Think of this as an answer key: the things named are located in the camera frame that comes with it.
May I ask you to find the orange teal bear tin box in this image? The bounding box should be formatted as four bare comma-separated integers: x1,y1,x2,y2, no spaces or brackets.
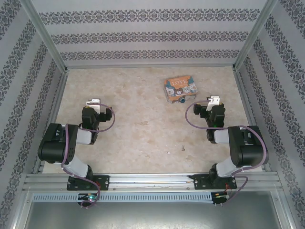
163,75,199,105

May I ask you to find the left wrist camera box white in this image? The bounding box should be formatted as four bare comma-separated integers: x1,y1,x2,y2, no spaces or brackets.
86,98,102,113

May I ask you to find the aluminium side rail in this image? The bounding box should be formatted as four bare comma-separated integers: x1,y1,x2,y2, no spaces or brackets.
33,69,69,174
233,67,272,173

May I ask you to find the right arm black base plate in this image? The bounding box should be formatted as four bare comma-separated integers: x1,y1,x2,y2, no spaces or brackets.
192,174,238,190

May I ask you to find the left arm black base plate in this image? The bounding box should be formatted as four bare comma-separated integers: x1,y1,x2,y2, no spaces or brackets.
67,175,110,191

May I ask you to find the aluminium frame post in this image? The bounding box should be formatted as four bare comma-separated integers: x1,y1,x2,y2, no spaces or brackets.
20,0,69,73
233,0,279,70

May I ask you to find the aluminium mounting rail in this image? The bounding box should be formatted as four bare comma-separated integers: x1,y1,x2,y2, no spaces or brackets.
23,172,280,192

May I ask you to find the grey slotted cable duct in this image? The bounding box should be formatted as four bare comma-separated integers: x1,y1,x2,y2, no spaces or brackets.
32,192,213,204

